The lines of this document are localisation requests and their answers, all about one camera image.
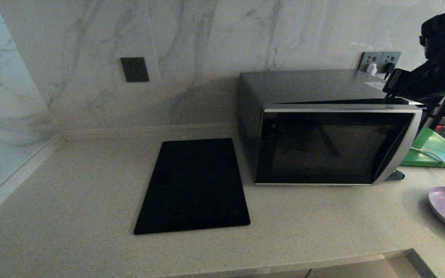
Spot black glass microwave door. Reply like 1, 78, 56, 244
254, 103, 423, 186

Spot silver microwave oven body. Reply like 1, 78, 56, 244
238, 69, 426, 184

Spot green cutting board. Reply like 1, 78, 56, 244
400, 127, 445, 168

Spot beige cabinet front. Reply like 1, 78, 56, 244
307, 254, 420, 278

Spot black induction cooktop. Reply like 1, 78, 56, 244
134, 138, 251, 235

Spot white power cable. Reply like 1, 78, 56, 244
410, 147, 445, 179

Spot dark grey single wall socket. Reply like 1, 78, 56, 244
121, 57, 150, 83

